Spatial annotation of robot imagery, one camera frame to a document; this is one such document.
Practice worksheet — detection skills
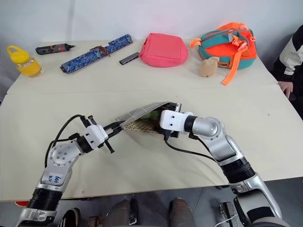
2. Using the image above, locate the orange teal backpack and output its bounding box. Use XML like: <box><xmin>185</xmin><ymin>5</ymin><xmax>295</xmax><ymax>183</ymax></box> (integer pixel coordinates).
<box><xmin>190</xmin><ymin>21</ymin><xmax>258</xmax><ymax>86</ymax></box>

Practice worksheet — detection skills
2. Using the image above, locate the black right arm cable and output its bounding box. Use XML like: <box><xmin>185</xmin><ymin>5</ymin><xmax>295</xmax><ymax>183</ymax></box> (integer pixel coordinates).
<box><xmin>163</xmin><ymin>135</ymin><xmax>221</xmax><ymax>164</ymax></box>

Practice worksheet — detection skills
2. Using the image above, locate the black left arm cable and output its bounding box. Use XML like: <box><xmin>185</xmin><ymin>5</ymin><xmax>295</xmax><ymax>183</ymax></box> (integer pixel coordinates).
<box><xmin>44</xmin><ymin>114</ymin><xmax>86</xmax><ymax>166</ymax></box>

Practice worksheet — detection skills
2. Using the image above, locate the yellow-capped bottle of orange liquid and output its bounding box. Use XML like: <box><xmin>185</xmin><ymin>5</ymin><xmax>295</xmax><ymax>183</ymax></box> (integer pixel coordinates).
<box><xmin>6</xmin><ymin>45</ymin><xmax>44</xmax><ymax>78</ymax></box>

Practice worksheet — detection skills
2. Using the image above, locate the dark rounded shape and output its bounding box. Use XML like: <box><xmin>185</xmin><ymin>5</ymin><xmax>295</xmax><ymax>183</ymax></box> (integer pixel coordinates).
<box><xmin>169</xmin><ymin>197</ymin><xmax>196</xmax><ymax>227</ymax></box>

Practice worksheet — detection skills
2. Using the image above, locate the thin white cable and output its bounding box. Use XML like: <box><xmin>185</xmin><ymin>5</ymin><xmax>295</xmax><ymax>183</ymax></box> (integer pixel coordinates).
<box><xmin>212</xmin><ymin>214</ymin><xmax>238</xmax><ymax>226</ymax></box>

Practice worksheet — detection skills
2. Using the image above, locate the pink fabric pouch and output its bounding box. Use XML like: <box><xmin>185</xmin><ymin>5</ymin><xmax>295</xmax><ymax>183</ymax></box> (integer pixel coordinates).
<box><xmin>138</xmin><ymin>32</ymin><xmax>189</xmax><ymax>69</ymax></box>

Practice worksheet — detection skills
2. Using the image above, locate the bystander's black white jacket sleeve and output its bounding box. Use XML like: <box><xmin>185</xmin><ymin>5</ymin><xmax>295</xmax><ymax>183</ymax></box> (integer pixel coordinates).
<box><xmin>272</xmin><ymin>24</ymin><xmax>303</xmax><ymax>83</ymax></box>

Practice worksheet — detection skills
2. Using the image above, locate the bystander's bare hand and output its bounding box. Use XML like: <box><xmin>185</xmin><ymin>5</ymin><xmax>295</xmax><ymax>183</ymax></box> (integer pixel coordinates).
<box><xmin>277</xmin><ymin>80</ymin><xmax>294</xmax><ymax>99</ymax></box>

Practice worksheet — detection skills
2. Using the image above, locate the beige plush toy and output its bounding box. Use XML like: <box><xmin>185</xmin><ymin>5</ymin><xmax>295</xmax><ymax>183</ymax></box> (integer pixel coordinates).
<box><xmin>198</xmin><ymin>56</ymin><xmax>221</xmax><ymax>79</ymax></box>

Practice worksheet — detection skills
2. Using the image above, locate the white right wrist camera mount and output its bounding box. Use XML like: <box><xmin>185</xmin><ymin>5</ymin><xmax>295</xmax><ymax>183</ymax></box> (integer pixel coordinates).
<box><xmin>158</xmin><ymin>109</ymin><xmax>194</xmax><ymax>132</ymax></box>

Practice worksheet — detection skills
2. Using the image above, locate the grey metal bracket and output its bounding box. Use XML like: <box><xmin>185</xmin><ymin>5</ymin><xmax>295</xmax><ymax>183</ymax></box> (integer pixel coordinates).
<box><xmin>218</xmin><ymin>201</ymin><xmax>238</xmax><ymax>227</ymax></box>

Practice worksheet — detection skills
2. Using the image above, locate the blue patterned fabric roll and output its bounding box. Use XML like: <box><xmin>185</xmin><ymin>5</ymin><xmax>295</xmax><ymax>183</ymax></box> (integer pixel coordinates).
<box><xmin>59</xmin><ymin>34</ymin><xmax>134</xmax><ymax>75</ymax></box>

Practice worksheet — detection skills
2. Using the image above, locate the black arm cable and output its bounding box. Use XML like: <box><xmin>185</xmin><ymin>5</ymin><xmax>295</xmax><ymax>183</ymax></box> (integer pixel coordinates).
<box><xmin>44</xmin><ymin>114</ymin><xmax>86</xmax><ymax>166</ymax></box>
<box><xmin>163</xmin><ymin>135</ymin><xmax>221</xmax><ymax>164</ymax></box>

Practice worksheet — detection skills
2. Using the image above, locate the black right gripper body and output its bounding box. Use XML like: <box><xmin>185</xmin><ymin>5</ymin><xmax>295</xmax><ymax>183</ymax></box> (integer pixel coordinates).
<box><xmin>157</xmin><ymin>102</ymin><xmax>183</xmax><ymax>141</ymax></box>

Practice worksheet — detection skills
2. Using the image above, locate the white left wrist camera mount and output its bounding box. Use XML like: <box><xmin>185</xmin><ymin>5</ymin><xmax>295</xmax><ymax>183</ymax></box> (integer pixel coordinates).
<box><xmin>84</xmin><ymin>124</ymin><xmax>109</xmax><ymax>151</ymax></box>

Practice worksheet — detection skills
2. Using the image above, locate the black red electric screwdriver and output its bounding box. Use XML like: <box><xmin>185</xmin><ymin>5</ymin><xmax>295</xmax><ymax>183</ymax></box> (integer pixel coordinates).
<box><xmin>35</xmin><ymin>43</ymin><xmax>77</xmax><ymax>56</ymax></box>

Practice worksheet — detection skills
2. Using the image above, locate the grey plaid pouch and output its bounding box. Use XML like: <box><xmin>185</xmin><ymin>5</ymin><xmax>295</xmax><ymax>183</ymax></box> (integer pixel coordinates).
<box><xmin>115</xmin><ymin>101</ymin><xmax>171</xmax><ymax>136</ymax></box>

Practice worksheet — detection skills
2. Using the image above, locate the grey USB hub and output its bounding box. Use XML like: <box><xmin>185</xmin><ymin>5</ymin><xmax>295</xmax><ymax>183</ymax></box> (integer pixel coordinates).
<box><xmin>119</xmin><ymin>52</ymin><xmax>139</xmax><ymax>66</ymax></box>

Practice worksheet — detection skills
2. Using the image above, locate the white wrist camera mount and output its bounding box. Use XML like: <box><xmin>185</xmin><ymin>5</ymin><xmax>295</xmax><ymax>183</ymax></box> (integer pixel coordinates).
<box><xmin>158</xmin><ymin>109</ymin><xmax>194</xmax><ymax>132</ymax></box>
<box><xmin>84</xmin><ymin>124</ymin><xmax>109</xmax><ymax>151</ymax></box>

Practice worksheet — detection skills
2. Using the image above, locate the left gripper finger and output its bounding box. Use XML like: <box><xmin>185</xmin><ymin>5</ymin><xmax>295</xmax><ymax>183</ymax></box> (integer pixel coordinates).
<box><xmin>103</xmin><ymin>121</ymin><xmax>126</xmax><ymax>131</ymax></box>
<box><xmin>106</xmin><ymin>126</ymin><xmax>124</xmax><ymax>139</ymax></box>

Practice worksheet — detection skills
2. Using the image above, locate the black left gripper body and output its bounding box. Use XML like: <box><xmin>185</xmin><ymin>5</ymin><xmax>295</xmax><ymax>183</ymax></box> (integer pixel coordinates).
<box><xmin>87</xmin><ymin>115</ymin><xmax>115</xmax><ymax>155</ymax></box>

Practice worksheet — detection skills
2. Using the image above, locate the red flat object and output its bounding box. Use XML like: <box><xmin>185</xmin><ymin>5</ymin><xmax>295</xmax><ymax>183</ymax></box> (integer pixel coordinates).
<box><xmin>14</xmin><ymin>200</ymin><xmax>32</xmax><ymax>208</ymax></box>

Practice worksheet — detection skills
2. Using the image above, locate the black white-striped shoe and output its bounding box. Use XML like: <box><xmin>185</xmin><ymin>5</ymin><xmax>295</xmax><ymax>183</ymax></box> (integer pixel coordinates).
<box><xmin>57</xmin><ymin>208</ymin><xmax>81</xmax><ymax>227</ymax></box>

